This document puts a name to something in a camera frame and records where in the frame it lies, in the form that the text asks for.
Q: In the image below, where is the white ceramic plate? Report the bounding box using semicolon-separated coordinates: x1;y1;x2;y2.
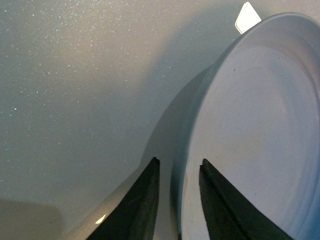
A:
62;12;320;240

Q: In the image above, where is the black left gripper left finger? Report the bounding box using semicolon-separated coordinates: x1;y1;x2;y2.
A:
88;157;160;240

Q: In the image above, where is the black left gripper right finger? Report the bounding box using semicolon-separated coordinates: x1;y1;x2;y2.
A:
199;159;292;240

